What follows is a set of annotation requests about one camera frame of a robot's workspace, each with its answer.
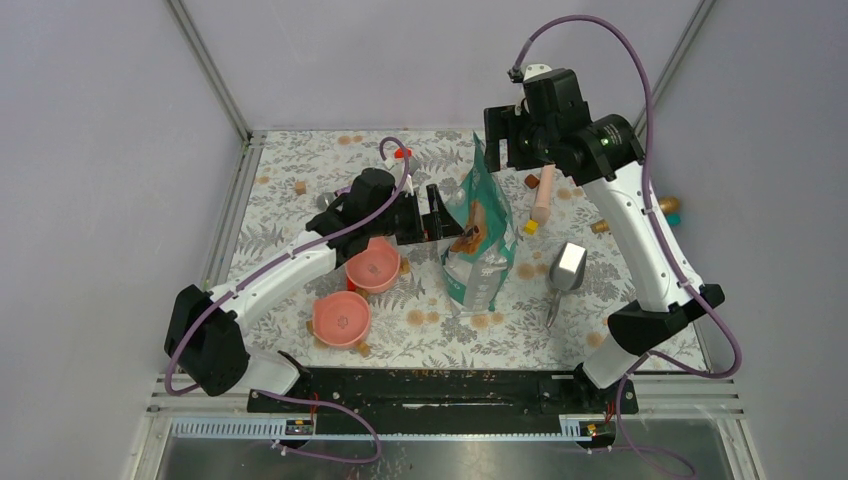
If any black mounting base plate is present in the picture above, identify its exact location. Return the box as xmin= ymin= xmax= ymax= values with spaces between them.
xmin=247 ymin=367 xmax=639 ymax=435

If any yellow cube block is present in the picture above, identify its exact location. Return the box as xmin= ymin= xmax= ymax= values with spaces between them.
xmin=524 ymin=220 xmax=539 ymax=235

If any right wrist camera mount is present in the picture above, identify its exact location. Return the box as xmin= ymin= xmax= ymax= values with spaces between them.
xmin=508 ymin=63 xmax=552 ymax=84

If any brown cube block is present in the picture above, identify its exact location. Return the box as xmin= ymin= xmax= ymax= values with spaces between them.
xmin=524 ymin=174 xmax=540 ymax=189

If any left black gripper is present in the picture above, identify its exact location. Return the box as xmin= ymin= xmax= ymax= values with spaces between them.
xmin=368 ymin=185 xmax=464 ymax=246

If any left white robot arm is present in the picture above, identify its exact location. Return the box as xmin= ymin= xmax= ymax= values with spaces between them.
xmin=164 ymin=168 xmax=463 ymax=411

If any floral table mat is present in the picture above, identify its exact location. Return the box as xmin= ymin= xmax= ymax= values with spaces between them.
xmin=223 ymin=129 xmax=701 ymax=372

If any gold toy microphone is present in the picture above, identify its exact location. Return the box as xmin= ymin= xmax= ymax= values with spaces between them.
xmin=590 ymin=196 xmax=681 ymax=234

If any red toy block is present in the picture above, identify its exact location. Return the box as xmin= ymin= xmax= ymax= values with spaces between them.
xmin=394 ymin=148 xmax=412 ymax=160

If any pink pet bowl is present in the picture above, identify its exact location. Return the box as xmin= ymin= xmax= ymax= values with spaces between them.
xmin=311 ymin=291 xmax=372 ymax=348
xmin=345 ymin=237 xmax=401 ymax=294

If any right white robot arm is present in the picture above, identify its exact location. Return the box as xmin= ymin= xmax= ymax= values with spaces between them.
xmin=484 ymin=64 xmax=725 ymax=412

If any far pink pet bowl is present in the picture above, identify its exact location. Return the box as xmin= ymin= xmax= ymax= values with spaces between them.
xmin=345 ymin=237 xmax=401 ymax=294

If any near pink pet bowl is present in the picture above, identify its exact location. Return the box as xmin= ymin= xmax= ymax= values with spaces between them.
xmin=311 ymin=291 xmax=372 ymax=348

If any green pet food bag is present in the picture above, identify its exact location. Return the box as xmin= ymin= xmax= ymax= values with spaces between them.
xmin=441 ymin=135 xmax=517 ymax=317

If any purple glitter toy microphone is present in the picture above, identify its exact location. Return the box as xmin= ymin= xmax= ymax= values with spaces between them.
xmin=315 ymin=191 xmax=344 ymax=211

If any metal food scoop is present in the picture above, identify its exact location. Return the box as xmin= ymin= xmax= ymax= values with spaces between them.
xmin=545 ymin=242 xmax=587 ymax=329

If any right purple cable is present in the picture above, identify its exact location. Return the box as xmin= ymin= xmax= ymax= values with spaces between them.
xmin=508 ymin=15 xmax=743 ymax=480

